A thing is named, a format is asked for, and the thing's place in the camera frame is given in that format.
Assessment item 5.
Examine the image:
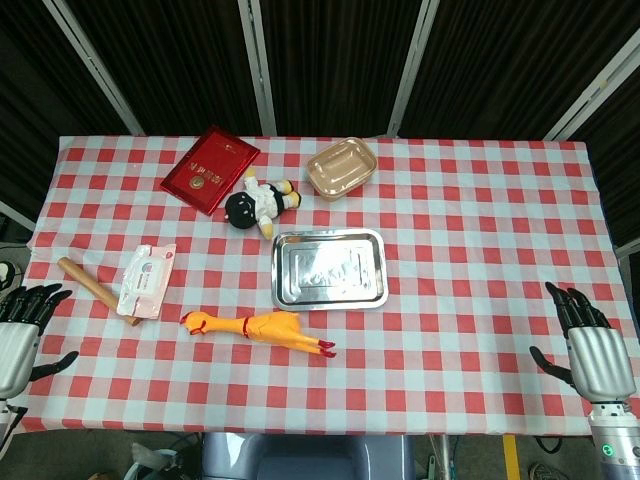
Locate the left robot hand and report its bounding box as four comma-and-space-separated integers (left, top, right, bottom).
0, 282, 80, 401

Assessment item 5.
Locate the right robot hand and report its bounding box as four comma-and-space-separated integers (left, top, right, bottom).
528, 281, 639, 404

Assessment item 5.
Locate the yellow rubber chicken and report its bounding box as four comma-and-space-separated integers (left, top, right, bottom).
179, 309, 338, 360

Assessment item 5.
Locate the red white checkered tablecloth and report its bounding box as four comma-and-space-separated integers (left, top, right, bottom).
9, 133, 640, 436

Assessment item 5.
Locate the stainless steel tray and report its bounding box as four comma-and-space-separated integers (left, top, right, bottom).
271, 227, 390, 311

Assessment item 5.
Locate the wooden rolling pin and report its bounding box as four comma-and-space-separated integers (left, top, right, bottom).
56, 256, 143, 328

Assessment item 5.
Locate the pink wet wipes pack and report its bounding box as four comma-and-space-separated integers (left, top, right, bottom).
115, 243, 178, 320

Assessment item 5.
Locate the metal table leg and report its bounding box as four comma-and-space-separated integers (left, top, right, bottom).
427, 433, 454, 480

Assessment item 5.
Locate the red booklet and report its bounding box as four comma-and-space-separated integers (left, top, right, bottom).
159, 124, 262, 217

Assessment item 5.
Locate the black-haired plush doll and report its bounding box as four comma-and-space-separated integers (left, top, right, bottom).
223, 167, 303, 239

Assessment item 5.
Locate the grey robot torso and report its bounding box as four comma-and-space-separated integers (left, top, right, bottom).
199, 432, 416, 480

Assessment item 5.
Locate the beige plastic container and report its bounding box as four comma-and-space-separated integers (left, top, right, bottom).
305, 136, 379, 203

